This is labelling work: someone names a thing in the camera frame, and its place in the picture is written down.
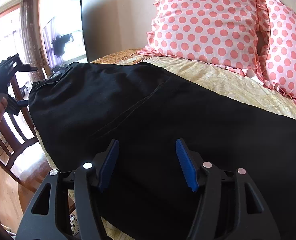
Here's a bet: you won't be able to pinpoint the cream patterned bedspread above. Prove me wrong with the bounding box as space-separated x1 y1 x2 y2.
37 48 296 240

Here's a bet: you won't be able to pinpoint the black pants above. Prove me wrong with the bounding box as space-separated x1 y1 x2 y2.
28 61 296 240

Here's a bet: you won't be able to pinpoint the wooden chair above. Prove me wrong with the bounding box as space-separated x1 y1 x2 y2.
0 74 51 193

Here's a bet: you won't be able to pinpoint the large pink polka-dot pillow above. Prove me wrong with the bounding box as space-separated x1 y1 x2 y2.
139 0 261 76

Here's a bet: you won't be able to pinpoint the dark framed mirror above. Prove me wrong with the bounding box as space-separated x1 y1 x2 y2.
43 0 88 73

